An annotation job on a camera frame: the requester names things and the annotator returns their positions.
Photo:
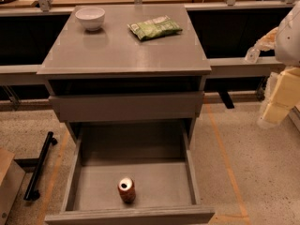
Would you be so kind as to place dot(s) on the red coke can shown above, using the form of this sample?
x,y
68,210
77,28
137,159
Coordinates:
x,y
126,189

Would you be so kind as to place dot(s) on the black metal bar stand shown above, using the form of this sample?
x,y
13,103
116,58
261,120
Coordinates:
x,y
31,193

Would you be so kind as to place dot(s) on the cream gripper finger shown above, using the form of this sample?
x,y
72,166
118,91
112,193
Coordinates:
x,y
282,93
267,42

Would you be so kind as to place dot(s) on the open grey middle drawer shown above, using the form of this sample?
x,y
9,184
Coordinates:
x,y
132,174

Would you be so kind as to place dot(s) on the closed grey top drawer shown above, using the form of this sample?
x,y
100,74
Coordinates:
x,y
127,107

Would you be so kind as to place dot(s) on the brown wooden box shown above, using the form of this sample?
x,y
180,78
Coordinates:
x,y
11,177

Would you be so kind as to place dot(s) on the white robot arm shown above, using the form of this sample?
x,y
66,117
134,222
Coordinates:
x,y
285,41

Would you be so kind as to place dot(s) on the grey drawer cabinet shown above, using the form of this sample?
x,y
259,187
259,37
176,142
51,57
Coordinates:
x,y
112,60

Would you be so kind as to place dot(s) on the white ceramic bowl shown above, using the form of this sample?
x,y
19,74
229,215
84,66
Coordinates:
x,y
91,18

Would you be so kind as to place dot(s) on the green chip bag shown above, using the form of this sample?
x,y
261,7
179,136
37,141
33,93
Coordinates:
x,y
155,28

